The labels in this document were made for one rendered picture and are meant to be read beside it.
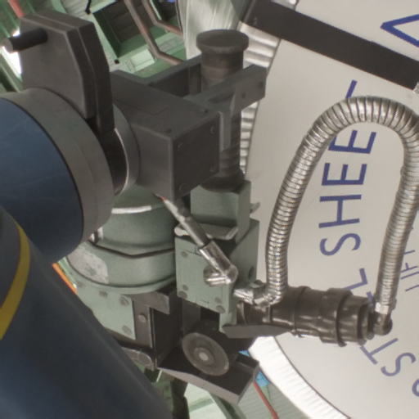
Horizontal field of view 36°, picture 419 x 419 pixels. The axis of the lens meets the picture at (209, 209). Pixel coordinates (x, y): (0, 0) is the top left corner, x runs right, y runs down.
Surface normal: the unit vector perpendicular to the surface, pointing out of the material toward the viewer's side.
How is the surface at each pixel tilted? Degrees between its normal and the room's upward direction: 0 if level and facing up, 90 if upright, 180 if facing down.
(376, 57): 89
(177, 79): 129
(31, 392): 150
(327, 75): 90
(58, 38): 49
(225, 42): 115
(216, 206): 58
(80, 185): 136
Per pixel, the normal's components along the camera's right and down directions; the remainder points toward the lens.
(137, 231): 0.21, 0.56
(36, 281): 0.90, -0.40
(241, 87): 0.77, 0.36
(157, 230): 0.45, 0.51
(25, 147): 0.46, -0.44
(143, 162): -0.64, 0.44
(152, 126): 0.00, -0.82
